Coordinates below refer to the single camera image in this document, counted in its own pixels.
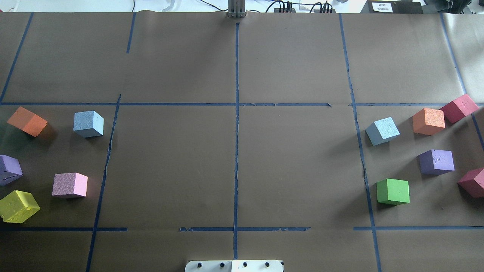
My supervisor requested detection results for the light blue foam block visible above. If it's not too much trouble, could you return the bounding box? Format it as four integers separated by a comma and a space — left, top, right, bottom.
73, 111, 104, 138
365, 117, 400, 146

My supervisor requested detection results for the black power strip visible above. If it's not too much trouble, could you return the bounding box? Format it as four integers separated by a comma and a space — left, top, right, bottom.
269, 4, 337, 14

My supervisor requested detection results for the green foam block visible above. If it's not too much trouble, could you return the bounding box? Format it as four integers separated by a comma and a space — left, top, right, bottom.
376, 178, 410, 206

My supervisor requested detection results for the pink foam block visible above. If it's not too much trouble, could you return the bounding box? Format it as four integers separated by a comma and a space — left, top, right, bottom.
51, 173, 88, 198

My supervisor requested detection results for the black box with label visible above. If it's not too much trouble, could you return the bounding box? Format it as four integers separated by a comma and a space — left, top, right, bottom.
360, 0, 424, 14

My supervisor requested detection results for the orange foam block right-side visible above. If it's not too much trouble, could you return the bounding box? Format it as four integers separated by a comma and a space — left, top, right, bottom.
412, 107, 446, 136

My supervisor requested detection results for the purple foam block right-side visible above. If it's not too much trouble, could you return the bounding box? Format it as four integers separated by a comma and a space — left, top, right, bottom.
417, 149, 455, 175

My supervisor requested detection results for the dark red foam block upper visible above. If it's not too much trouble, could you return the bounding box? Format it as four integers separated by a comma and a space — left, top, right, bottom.
440, 94, 479, 124

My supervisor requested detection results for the dark red foam block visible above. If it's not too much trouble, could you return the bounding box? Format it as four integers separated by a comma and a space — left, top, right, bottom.
440, 94, 479, 124
458, 168, 484, 198

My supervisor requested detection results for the orange foam block left-side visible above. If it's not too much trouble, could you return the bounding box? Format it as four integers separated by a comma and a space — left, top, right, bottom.
7, 107, 47, 137

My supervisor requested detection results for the purple foam block left-side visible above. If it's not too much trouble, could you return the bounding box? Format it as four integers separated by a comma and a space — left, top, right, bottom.
0, 155, 23, 186

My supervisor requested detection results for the dark red foam block lower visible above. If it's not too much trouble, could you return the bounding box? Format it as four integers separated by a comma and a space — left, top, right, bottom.
458, 168, 484, 198

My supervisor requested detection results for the yellow foam block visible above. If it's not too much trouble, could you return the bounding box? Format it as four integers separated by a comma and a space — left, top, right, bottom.
0, 190, 41, 224

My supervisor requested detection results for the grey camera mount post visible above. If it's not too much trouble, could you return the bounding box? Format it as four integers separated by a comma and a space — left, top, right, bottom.
227, 0, 247, 18

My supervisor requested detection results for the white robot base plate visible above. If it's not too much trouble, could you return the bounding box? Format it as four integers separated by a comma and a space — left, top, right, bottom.
185, 260, 285, 272

